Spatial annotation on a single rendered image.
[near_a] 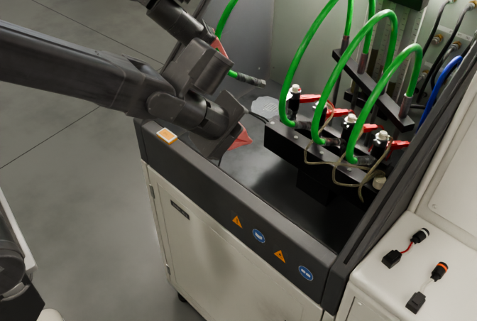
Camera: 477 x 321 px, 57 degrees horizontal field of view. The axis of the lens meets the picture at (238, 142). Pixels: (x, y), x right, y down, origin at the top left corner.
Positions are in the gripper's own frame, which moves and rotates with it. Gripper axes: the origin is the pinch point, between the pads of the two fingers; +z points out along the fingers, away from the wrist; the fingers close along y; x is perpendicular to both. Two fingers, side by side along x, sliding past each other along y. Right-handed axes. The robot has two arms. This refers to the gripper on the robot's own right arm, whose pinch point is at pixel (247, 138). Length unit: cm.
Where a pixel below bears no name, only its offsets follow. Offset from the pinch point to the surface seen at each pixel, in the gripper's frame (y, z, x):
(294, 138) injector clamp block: 1.4, 31.9, 13.6
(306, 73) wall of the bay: 16, 54, 41
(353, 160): 8.2, 19.3, -8.7
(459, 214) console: 12.7, 36.0, -25.5
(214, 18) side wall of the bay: 12, 17, 49
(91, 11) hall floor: -50, 117, 306
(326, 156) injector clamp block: 3.5, 33.9, 4.5
